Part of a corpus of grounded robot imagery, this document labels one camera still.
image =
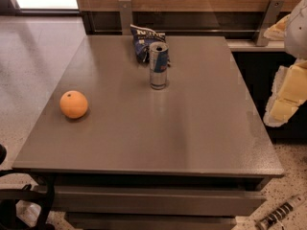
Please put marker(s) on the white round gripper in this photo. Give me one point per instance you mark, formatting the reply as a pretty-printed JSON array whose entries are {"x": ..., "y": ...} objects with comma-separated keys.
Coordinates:
[{"x": 297, "y": 33}]

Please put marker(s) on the orange fruit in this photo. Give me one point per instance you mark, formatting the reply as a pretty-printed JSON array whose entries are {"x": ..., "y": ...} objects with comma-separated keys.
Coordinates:
[{"x": 73, "y": 104}]

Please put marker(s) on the grey side shelf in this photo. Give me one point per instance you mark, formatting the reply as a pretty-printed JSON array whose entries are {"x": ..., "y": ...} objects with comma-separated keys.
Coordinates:
[{"x": 236, "y": 45}]

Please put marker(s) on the silver blue energy drink can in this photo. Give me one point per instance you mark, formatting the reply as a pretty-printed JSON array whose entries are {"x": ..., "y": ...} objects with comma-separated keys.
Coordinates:
[{"x": 158, "y": 64}]

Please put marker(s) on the blue snack bag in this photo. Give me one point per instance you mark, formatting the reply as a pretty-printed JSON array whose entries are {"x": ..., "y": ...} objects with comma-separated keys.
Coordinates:
[{"x": 143, "y": 38}]

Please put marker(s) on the grey striped tool on floor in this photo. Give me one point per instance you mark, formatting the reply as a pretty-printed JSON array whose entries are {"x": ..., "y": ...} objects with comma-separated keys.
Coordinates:
[{"x": 277, "y": 215}]

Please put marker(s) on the black chair base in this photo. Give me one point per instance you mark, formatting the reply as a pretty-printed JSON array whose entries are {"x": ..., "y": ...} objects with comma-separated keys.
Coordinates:
[{"x": 10, "y": 197}]

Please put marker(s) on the right metal wall bracket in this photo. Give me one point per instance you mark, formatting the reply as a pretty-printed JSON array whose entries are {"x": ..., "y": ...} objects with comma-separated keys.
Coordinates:
[{"x": 269, "y": 17}]

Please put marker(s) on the metal wall bracket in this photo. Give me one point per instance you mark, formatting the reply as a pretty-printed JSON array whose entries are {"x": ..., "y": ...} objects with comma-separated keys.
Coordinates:
[
  {"x": 269, "y": 17},
  {"x": 126, "y": 18}
]

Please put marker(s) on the left metal wall bracket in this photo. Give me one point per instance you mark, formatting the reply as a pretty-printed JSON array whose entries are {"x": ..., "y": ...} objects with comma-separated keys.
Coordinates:
[{"x": 126, "y": 18}]

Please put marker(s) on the grey table frame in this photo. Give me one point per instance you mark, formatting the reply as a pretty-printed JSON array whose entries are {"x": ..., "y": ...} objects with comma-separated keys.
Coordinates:
[{"x": 154, "y": 201}]

